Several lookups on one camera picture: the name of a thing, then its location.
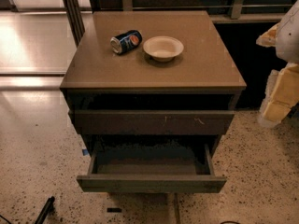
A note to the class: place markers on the blue pepsi soda can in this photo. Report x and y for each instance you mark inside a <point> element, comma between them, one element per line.
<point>126,42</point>

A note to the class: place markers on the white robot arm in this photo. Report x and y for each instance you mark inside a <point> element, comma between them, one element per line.
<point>287,46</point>

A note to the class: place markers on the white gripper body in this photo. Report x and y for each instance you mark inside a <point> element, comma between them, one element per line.
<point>289,39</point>

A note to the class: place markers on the black tape mark on floor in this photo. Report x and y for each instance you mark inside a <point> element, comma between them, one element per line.
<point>114,210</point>

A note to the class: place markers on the brown drawer cabinet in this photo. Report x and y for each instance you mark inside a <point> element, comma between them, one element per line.
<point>203,77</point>

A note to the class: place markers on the blue tape piece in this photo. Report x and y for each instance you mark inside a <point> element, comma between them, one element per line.
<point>85,152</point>

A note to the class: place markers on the white paper bowl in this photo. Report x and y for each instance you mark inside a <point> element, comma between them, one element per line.
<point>163,48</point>

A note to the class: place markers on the black rod on floor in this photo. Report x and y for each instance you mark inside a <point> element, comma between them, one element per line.
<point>47,208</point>

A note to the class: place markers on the drawer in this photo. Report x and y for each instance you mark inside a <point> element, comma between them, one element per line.
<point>145,122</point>
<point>158,169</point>

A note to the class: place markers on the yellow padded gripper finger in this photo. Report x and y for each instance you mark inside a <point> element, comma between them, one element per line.
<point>269,38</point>

